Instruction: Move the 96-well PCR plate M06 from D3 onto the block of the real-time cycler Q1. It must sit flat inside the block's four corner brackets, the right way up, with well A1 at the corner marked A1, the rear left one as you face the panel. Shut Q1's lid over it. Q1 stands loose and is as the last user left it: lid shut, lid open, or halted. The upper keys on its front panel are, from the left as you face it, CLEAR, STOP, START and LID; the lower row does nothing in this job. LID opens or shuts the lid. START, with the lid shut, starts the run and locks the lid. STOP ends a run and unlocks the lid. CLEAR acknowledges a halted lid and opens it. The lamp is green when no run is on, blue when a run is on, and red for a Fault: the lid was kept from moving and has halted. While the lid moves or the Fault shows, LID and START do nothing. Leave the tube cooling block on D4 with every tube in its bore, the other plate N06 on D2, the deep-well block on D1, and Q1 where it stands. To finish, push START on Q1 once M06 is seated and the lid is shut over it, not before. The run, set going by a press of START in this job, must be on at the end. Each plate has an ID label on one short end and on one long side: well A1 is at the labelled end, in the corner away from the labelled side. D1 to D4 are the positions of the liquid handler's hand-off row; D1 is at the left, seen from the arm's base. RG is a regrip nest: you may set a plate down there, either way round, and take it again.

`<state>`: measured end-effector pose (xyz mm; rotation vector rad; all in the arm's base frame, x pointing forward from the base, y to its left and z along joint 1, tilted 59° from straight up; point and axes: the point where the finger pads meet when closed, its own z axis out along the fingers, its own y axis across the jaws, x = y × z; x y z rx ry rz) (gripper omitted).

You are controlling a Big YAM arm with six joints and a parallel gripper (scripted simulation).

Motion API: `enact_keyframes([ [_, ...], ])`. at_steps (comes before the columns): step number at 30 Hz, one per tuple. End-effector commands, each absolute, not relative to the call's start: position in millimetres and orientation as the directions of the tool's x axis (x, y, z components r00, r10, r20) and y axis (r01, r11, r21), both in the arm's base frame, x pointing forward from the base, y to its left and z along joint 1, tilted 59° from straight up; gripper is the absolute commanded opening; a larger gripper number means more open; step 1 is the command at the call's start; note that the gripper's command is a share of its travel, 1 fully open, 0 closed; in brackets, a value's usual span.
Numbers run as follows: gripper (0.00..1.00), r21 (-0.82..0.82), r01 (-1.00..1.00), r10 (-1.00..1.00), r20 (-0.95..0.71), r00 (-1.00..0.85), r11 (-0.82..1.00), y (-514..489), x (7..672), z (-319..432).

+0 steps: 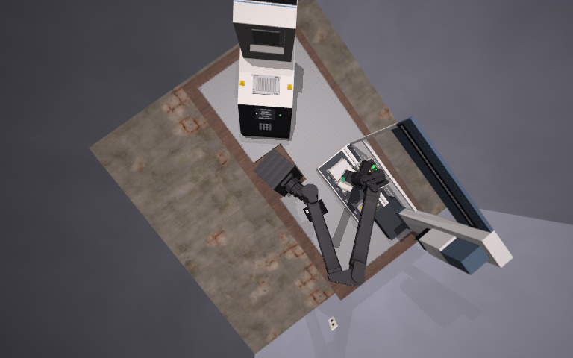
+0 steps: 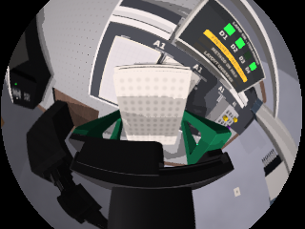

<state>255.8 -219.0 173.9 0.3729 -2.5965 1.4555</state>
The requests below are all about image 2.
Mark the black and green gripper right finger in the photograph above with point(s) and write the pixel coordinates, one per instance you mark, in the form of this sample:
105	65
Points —
213	136

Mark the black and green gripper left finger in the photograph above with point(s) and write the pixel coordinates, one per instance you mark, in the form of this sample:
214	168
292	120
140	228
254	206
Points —
97	127

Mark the yellow cylinder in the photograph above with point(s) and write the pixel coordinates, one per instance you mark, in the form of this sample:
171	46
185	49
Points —
225	117

